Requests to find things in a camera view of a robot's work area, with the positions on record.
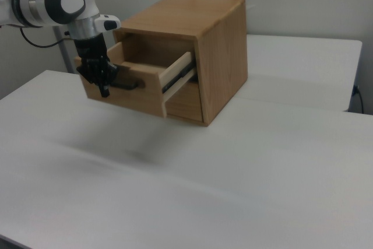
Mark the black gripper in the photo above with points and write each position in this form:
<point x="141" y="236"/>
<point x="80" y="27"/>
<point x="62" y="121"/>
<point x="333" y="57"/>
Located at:
<point x="94" y="62"/>

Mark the plain wooden drawer front panel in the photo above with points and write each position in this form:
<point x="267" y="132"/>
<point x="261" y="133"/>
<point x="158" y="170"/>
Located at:
<point x="186" y="103"/>

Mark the light oak wooden cabinet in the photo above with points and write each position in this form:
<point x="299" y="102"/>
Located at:
<point x="224" y="62"/>

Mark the grey metal frame post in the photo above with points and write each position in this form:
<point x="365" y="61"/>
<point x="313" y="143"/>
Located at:
<point x="66" y="56"/>

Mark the black metal drawer slide rail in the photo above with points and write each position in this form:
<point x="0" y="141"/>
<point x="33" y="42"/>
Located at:
<point x="177" y="78"/>

